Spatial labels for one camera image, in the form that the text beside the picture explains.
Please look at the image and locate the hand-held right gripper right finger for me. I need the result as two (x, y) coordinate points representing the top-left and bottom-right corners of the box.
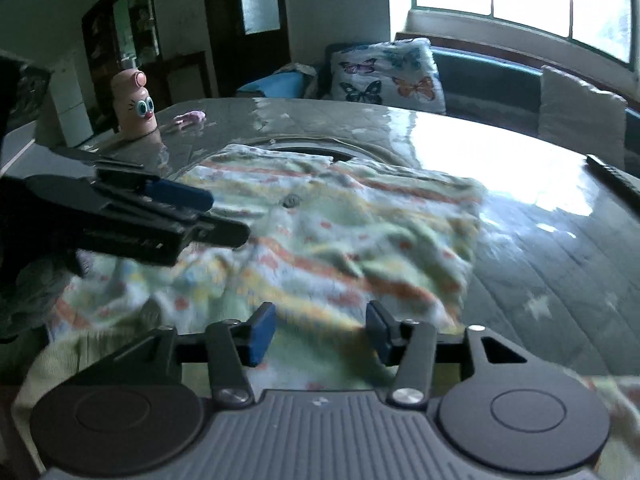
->
(365, 300), (530, 407)

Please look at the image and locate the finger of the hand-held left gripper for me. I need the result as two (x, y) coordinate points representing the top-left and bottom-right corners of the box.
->
(52, 146), (214, 212)
(82, 187), (251, 267)

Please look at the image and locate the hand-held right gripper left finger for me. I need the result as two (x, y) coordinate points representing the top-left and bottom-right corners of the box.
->
(80, 301), (278, 407)

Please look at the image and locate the pastel striped patterned garment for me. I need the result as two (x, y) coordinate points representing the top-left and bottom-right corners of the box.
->
(12, 144), (640, 480)

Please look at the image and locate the pink cartoon face bottle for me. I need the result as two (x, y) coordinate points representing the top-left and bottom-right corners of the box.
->
(111, 67), (161, 138)

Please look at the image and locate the white refrigerator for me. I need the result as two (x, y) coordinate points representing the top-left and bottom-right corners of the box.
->
(50, 57), (96, 147)

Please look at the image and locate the blue cushion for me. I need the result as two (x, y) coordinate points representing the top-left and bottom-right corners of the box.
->
(236, 71), (306, 100)

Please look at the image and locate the dark wooden door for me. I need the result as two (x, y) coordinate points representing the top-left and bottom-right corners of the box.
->
(200, 0), (293, 98)

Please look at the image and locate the grey crumpled cloth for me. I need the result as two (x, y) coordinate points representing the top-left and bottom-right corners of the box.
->
(277, 62), (321, 98)

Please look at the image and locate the dark wooden display cabinet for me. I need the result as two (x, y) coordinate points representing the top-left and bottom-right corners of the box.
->
(81, 0), (163, 133)

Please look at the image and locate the butterfly print pillow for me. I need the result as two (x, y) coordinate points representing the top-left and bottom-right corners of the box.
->
(327, 37), (447, 116)

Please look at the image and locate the blue sofa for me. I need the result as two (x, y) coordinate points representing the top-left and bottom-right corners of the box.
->
(236, 32), (640, 181)

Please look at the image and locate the black remote control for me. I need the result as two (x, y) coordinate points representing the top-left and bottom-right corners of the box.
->
(586, 154), (640, 198)

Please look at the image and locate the white pillow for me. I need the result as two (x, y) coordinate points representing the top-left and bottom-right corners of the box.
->
(539, 65), (628, 171)

